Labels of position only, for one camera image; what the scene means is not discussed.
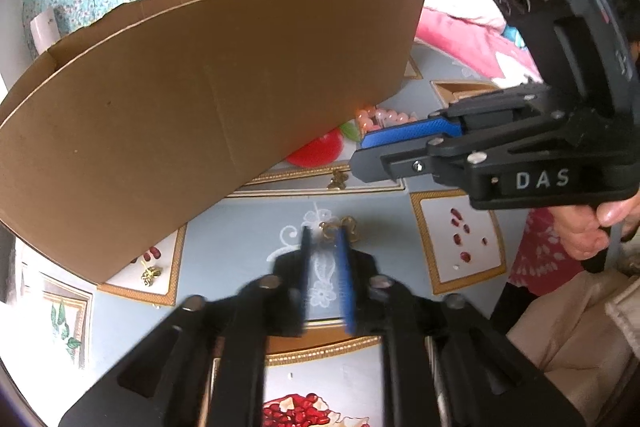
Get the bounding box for pink blanket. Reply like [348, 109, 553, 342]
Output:
[415, 4, 543, 82]

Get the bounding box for brown cardboard box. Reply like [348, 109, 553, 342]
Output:
[0, 0, 428, 285]

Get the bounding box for white rolled mat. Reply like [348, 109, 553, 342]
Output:
[30, 7, 68, 55]

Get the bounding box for person's beige jacket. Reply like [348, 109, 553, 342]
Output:
[506, 269, 640, 427]

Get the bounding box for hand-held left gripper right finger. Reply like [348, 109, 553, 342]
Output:
[334, 227, 587, 427]

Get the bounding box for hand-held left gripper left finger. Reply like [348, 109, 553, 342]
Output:
[57, 226, 313, 427]

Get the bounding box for fruit print tablecloth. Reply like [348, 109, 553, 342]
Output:
[15, 42, 551, 427]

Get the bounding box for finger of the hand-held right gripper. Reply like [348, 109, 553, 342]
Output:
[349, 106, 577, 184]
[360, 84, 555, 152]

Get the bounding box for person's right hand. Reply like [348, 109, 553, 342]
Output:
[550, 188, 640, 262]

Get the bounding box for person's black pants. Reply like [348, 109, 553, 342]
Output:
[492, 282, 533, 333]

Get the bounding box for orange pink bead bracelet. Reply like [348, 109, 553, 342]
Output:
[355, 104, 418, 132]

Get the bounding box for pink floral cloth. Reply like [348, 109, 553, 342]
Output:
[507, 207, 583, 298]

